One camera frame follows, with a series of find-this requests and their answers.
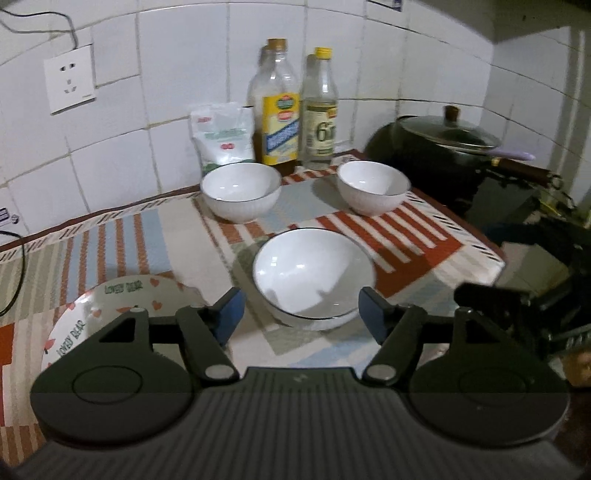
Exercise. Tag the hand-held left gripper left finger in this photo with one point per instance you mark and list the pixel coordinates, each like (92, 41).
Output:
(231, 314)

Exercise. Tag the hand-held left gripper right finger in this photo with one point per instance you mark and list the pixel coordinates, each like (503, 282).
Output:
(371, 318)

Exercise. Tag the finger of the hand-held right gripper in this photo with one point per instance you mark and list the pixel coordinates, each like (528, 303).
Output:
(489, 300)

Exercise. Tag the small white ribbed bowl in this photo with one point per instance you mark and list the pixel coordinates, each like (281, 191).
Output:
(309, 272)
(369, 198)

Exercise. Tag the pink patterned plate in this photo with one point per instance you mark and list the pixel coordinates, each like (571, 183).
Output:
(115, 295)

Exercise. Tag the person's right hand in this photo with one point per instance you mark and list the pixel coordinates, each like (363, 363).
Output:
(579, 368)

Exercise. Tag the striped patchwork tablecloth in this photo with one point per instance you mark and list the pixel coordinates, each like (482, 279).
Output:
(152, 240)

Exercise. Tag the large white ribbed bowl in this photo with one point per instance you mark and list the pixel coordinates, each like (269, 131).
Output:
(240, 203)

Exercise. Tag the black wok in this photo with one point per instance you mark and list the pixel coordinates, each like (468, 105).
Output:
(415, 157)

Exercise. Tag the glass wok lid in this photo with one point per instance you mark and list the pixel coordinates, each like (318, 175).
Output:
(457, 134)

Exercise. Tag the white salt bag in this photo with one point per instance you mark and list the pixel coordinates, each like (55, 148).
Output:
(221, 138)

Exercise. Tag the cooking oil bottle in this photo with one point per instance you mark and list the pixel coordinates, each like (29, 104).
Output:
(277, 129)

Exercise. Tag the clear vinegar bottle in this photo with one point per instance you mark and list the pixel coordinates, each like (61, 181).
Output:
(318, 134)

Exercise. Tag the white wall label sticker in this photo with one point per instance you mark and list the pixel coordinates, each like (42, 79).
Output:
(4, 215)

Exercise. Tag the white wall socket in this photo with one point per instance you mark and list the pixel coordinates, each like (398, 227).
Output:
(69, 78)

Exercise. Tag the blue wall sticker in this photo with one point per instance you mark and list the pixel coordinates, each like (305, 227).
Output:
(392, 3)

